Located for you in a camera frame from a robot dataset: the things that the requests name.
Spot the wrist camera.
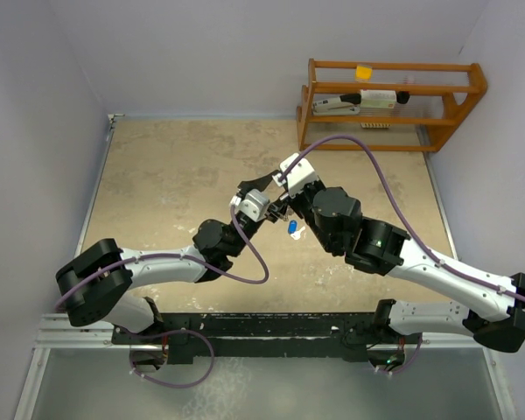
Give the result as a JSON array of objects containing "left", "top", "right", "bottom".
[
  {"left": 273, "top": 152, "right": 319, "bottom": 198},
  {"left": 229, "top": 188, "right": 270, "bottom": 222}
]

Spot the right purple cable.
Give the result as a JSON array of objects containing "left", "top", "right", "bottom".
[{"left": 278, "top": 134, "right": 525, "bottom": 307}]

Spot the white stapler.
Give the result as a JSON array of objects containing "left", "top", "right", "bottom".
[{"left": 311, "top": 94, "right": 361, "bottom": 116}]

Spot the yellow sticky note block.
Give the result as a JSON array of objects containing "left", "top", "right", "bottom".
[{"left": 354, "top": 65, "right": 373, "bottom": 82}]

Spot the black mounting base rail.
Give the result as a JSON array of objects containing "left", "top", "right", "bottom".
[{"left": 111, "top": 311, "right": 424, "bottom": 365}]

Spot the small comb binding piece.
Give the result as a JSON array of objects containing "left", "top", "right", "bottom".
[{"left": 360, "top": 122, "right": 391, "bottom": 130}]

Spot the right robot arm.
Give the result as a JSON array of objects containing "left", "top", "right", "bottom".
[{"left": 283, "top": 180, "right": 525, "bottom": 354}]

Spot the small black object on shelf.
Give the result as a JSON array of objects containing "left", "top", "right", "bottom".
[{"left": 396, "top": 91, "right": 410, "bottom": 104}]

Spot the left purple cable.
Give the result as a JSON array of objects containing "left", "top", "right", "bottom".
[{"left": 54, "top": 205, "right": 270, "bottom": 312}]

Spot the bunch of metal keys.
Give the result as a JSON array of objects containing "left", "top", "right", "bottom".
[{"left": 266, "top": 199, "right": 292, "bottom": 223}]

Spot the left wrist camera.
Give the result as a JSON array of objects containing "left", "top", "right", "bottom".
[{"left": 229, "top": 188, "right": 270, "bottom": 222}]

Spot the blue key tag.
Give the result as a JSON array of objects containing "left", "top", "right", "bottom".
[{"left": 287, "top": 220, "right": 298, "bottom": 235}]

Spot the silver key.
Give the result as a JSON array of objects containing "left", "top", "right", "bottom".
[{"left": 290, "top": 227, "right": 305, "bottom": 241}]

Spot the purple cable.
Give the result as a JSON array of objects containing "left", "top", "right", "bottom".
[
  {"left": 278, "top": 134, "right": 525, "bottom": 307},
  {"left": 54, "top": 205, "right": 270, "bottom": 312}
]

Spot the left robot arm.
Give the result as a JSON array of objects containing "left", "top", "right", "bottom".
[{"left": 55, "top": 171, "right": 281, "bottom": 343}]

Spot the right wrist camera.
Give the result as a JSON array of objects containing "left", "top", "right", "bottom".
[{"left": 273, "top": 152, "right": 319, "bottom": 198}]

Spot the wooden shelf rack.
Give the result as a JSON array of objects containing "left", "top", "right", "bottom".
[{"left": 296, "top": 59, "right": 488, "bottom": 152}]

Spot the white green box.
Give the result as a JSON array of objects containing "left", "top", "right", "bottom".
[{"left": 360, "top": 89, "right": 397, "bottom": 109}]

